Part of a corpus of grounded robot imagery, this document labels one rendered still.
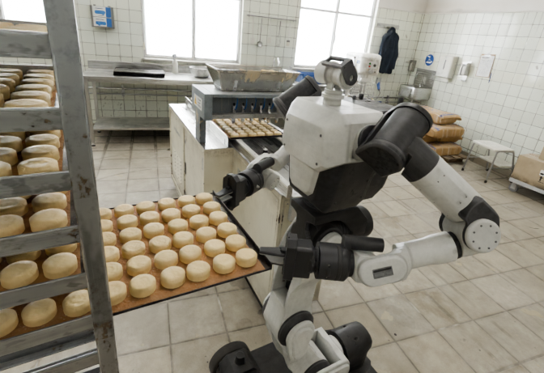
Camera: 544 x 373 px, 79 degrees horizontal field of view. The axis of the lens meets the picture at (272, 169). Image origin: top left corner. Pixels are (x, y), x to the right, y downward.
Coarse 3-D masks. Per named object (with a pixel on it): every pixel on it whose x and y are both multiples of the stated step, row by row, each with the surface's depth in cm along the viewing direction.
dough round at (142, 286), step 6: (138, 276) 67; (144, 276) 67; (150, 276) 67; (132, 282) 65; (138, 282) 65; (144, 282) 65; (150, 282) 65; (132, 288) 64; (138, 288) 64; (144, 288) 64; (150, 288) 64; (132, 294) 64; (138, 294) 63; (144, 294) 64; (150, 294) 64
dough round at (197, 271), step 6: (192, 264) 71; (198, 264) 72; (204, 264) 72; (186, 270) 70; (192, 270) 70; (198, 270) 70; (204, 270) 70; (192, 276) 69; (198, 276) 69; (204, 276) 69
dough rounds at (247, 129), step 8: (216, 120) 238; (224, 120) 240; (248, 120) 248; (256, 120) 250; (224, 128) 223; (232, 128) 226; (240, 128) 229; (248, 128) 226; (256, 128) 228; (264, 128) 230; (272, 128) 232; (232, 136) 209; (240, 136) 212; (248, 136) 216
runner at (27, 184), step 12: (0, 180) 43; (12, 180) 43; (24, 180) 44; (36, 180) 45; (48, 180) 45; (60, 180) 46; (0, 192) 43; (12, 192) 44; (24, 192) 44; (36, 192) 45; (48, 192) 46
